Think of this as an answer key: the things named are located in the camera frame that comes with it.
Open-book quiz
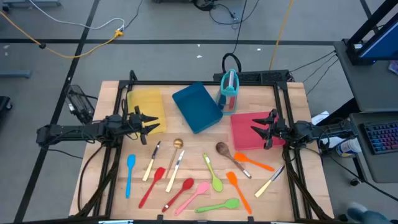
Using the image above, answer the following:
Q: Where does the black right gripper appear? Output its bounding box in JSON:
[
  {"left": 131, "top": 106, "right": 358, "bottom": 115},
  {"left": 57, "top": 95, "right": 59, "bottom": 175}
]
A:
[{"left": 251, "top": 108, "right": 289, "bottom": 150}]

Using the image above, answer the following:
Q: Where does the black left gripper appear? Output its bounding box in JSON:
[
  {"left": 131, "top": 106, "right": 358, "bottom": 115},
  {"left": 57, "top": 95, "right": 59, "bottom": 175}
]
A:
[{"left": 129, "top": 106, "right": 161, "bottom": 146}]

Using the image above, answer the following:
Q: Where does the pink translucent plastic bin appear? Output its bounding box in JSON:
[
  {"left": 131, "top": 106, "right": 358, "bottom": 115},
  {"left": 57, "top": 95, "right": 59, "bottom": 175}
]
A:
[{"left": 230, "top": 111, "right": 286, "bottom": 151}]

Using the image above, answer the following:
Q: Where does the gold metal spoon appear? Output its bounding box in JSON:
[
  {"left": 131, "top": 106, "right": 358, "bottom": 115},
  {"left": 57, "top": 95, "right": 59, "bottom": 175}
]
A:
[{"left": 164, "top": 138, "right": 184, "bottom": 179}]

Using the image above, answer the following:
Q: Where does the orange silicone spoon spatula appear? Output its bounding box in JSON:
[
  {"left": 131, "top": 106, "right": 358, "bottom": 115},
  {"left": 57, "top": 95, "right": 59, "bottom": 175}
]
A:
[{"left": 233, "top": 152, "right": 275, "bottom": 172}]

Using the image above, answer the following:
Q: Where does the blue silicone spatula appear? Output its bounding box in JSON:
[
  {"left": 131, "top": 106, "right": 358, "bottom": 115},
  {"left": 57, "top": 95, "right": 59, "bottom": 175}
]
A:
[{"left": 125, "top": 154, "right": 137, "bottom": 199}]

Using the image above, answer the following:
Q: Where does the brown wooden spoon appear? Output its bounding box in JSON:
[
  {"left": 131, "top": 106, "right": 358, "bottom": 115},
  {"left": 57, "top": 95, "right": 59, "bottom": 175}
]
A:
[{"left": 215, "top": 141, "right": 252, "bottom": 180}]

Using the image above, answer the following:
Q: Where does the cream handled table knife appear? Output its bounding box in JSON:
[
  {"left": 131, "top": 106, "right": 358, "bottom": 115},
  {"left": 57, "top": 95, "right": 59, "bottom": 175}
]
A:
[
  {"left": 142, "top": 141, "right": 162, "bottom": 182},
  {"left": 254, "top": 164, "right": 285, "bottom": 198},
  {"left": 165, "top": 150, "right": 185, "bottom": 194}
]

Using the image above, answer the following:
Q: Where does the blue plastic bin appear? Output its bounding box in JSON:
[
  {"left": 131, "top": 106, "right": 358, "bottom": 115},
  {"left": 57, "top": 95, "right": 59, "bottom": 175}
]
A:
[{"left": 172, "top": 81, "right": 224, "bottom": 134}]

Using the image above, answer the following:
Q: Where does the red silicone spatula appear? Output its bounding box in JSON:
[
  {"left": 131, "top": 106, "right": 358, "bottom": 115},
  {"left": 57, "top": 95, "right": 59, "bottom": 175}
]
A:
[{"left": 138, "top": 167, "right": 167, "bottom": 209}]

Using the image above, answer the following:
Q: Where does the red silicone spoon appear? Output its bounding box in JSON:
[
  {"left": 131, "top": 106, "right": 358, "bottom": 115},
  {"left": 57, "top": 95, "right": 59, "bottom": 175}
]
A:
[{"left": 161, "top": 177, "right": 195, "bottom": 213}]

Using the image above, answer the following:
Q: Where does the green silicone spoon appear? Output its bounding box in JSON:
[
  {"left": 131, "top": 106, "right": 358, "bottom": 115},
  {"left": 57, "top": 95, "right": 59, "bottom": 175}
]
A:
[{"left": 203, "top": 152, "right": 224, "bottom": 193}]

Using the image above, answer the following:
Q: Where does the green silicone spatula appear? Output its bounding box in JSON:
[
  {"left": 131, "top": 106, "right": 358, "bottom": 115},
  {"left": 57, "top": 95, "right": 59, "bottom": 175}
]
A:
[{"left": 194, "top": 198, "right": 241, "bottom": 214}]

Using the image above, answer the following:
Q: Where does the pink silicone spatula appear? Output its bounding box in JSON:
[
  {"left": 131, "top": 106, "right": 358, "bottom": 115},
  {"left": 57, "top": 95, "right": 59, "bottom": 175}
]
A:
[{"left": 174, "top": 181, "right": 211, "bottom": 216}]

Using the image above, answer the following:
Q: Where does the yellow translucent plastic bin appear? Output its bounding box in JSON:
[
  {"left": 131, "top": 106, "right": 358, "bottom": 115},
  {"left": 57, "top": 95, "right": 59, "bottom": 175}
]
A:
[{"left": 126, "top": 88, "right": 167, "bottom": 135}]

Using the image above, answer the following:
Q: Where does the black power strip box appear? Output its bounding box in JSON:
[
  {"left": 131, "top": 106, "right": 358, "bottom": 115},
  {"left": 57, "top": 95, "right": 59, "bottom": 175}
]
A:
[{"left": 213, "top": 70, "right": 292, "bottom": 84}]

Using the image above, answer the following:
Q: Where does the white paper sheet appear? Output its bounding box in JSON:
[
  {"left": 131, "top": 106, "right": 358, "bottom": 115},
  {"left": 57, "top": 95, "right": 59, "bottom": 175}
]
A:
[{"left": 310, "top": 110, "right": 343, "bottom": 149}]

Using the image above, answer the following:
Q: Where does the white plastic bottle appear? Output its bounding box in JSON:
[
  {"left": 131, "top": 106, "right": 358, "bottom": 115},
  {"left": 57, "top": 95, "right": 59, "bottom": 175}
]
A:
[{"left": 335, "top": 138, "right": 363, "bottom": 157}]

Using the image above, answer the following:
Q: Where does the grey desk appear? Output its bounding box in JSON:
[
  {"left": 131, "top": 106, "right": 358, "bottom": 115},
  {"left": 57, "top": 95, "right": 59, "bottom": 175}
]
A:
[{"left": 333, "top": 40, "right": 398, "bottom": 113}]

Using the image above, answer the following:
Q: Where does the backlit computer keyboard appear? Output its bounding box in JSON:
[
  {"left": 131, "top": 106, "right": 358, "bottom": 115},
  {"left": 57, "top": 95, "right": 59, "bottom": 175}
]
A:
[{"left": 362, "top": 121, "right": 398, "bottom": 156}]

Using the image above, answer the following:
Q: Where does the grey keyboard tray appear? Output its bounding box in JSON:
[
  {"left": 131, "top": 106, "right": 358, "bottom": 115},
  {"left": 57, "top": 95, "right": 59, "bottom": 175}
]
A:
[{"left": 348, "top": 111, "right": 398, "bottom": 184}]

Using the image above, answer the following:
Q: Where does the person's shoe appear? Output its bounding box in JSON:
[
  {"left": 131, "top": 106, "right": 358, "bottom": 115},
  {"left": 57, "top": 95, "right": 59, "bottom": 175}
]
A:
[{"left": 346, "top": 201, "right": 386, "bottom": 224}]

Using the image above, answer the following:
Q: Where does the grey furniture foot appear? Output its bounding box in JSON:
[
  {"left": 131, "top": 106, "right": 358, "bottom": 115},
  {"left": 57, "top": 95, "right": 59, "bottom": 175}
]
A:
[
  {"left": 0, "top": 70, "right": 32, "bottom": 78},
  {"left": 1, "top": 0, "right": 62, "bottom": 9}
]

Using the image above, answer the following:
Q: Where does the computer monitor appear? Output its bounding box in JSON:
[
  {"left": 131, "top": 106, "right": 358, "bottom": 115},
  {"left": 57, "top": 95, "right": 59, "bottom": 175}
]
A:
[{"left": 357, "top": 18, "right": 398, "bottom": 62}]

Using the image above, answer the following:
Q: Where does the black chair base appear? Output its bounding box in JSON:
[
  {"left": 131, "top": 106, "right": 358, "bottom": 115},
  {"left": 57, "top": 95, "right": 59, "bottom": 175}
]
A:
[{"left": 0, "top": 95, "right": 13, "bottom": 114}]

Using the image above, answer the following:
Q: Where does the black monitor stand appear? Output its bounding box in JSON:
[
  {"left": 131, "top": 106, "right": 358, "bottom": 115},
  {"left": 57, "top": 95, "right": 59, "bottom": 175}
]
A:
[{"left": 343, "top": 0, "right": 398, "bottom": 66}]

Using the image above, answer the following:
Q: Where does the black aluminium table frame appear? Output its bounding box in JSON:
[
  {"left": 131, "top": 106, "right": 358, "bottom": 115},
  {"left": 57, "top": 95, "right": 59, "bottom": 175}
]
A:
[{"left": 74, "top": 70, "right": 333, "bottom": 224}]

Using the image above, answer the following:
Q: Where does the black wire mesh box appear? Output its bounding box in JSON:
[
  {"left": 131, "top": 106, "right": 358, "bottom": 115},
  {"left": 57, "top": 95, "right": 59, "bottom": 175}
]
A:
[{"left": 64, "top": 84, "right": 96, "bottom": 125}]

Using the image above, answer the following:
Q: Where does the yellow extension cable with plug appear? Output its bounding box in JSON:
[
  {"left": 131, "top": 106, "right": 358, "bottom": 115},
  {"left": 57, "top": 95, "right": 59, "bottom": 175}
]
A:
[{"left": 0, "top": 11, "right": 124, "bottom": 59}]

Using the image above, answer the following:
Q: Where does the yellow hanging cable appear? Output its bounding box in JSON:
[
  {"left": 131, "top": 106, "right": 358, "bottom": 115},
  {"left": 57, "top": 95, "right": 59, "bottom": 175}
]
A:
[{"left": 269, "top": 0, "right": 295, "bottom": 71}]

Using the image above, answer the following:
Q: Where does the black hanging cable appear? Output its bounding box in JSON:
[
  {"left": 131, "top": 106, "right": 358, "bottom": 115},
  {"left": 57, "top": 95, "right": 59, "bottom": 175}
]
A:
[{"left": 221, "top": 0, "right": 249, "bottom": 74}]

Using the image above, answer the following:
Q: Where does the white power cable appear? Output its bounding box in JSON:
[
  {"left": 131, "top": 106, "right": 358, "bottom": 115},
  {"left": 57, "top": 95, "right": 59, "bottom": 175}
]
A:
[{"left": 27, "top": 0, "right": 126, "bottom": 31}]

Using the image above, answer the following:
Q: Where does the silver metal bracket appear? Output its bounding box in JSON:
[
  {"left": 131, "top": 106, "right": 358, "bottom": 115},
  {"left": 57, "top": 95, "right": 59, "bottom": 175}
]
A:
[{"left": 98, "top": 219, "right": 134, "bottom": 224}]

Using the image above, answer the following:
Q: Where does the black cable tangle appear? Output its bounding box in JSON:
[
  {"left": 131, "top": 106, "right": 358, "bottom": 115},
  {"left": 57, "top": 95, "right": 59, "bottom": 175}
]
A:
[{"left": 192, "top": 0, "right": 261, "bottom": 30}]

